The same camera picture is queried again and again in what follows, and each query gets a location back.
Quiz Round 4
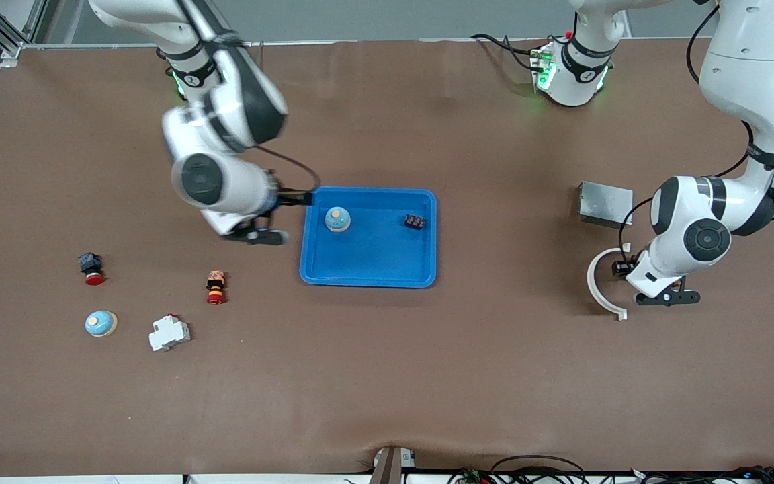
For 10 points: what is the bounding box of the blue desk bell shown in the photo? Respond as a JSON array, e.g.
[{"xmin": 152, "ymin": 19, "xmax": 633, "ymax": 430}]
[
  {"xmin": 85, "ymin": 310, "xmax": 118, "ymax": 338},
  {"xmin": 325, "ymin": 206, "xmax": 352, "ymax": 234}
]

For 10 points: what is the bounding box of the blue plastic tray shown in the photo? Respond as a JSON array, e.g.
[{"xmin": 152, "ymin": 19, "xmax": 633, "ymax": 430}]
[{"xmin": 299, "ymin": 186, "xmax": 438, "ymax": 289}]

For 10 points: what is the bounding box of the grey metal power supply box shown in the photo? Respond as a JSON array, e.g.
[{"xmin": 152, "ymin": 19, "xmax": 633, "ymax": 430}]
[{"xmin": 576, "ymin": 181, "xmax": 634, "ymax": 229}]

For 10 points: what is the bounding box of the white circuit breaker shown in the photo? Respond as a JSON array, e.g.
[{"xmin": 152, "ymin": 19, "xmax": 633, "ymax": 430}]
[{"xmin": 148, "ymin": 313, "xmax": 191, "ymax": 352}]

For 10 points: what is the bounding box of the brown table cover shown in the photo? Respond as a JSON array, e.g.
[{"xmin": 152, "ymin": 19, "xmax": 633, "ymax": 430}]
[{"xmin": 0, "ymin": 37, "xmax": 774, "ymax": 479}]

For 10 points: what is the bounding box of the red mushroom emergency stop button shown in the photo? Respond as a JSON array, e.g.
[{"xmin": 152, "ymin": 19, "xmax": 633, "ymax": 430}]
[{"xmin": 78, "ymin": 252, "xmax": 107, "ymax": 286}]

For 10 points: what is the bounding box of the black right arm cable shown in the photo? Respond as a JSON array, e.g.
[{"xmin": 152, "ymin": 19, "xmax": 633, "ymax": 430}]
[{"xmin": 253, "ymin": 143, "xmax": 323, "ymax": 194}]

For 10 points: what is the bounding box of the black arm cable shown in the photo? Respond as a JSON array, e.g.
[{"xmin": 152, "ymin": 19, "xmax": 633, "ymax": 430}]
[
  {"xmin": 618, "ymin": 3, "xmax": 755, "ymax": 266},
  {"xmin": 253, "ymin": 143, "xmax": 323, "ymax": 194}
]

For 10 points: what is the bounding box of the white curved plastic bracket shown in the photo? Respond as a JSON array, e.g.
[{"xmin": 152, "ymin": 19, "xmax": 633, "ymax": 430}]
[{"xmin": 586, "ymin": 243, "xmax": 632, "ymax": 321}]

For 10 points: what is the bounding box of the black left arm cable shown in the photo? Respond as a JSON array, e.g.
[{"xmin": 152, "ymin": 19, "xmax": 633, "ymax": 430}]
[{"xmin": 618, "ymin": 3, "xmax": 755, "ymax": 266}]

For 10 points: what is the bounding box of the black looped cable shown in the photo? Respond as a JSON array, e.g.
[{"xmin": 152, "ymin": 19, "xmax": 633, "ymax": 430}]
[{"xmin": 491, "ymin": 455, "xmax": 587, "ymax": 484}]

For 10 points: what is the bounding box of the black cable cluster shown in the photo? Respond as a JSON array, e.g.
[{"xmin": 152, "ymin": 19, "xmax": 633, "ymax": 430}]
[{"xmin": 629, "ymin": 465, "xmax": 774, "ymax": 484}]

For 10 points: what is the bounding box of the black left base cable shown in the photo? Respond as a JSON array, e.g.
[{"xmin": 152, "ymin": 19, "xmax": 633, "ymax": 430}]
[{"xmin": 471, "ymin": 32, "xmax": 542, "ymax": 71}]

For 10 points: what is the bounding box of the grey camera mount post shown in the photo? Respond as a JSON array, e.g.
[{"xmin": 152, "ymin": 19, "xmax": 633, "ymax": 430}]
[{"xmin": 368, "ymin": 446, "xmax": 418, "ymax": 484}]

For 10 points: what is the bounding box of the aluminium frame profile with bracket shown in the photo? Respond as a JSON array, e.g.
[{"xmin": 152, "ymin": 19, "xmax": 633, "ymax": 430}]
[{"xmin": 0, "ymin": 0, "xmax": 50, "ymax": 68}]

